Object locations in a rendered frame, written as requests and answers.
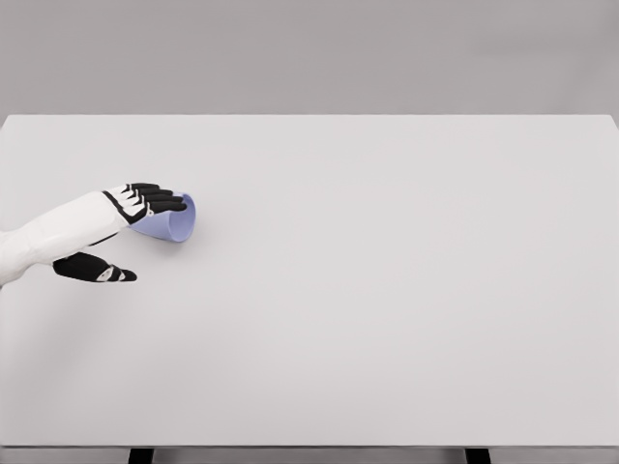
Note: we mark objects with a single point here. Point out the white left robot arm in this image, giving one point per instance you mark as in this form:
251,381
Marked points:
14,249

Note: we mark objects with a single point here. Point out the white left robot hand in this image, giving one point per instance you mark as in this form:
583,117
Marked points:
87,217

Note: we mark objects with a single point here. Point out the lilac plastic cup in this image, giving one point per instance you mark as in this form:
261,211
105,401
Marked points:
175,226

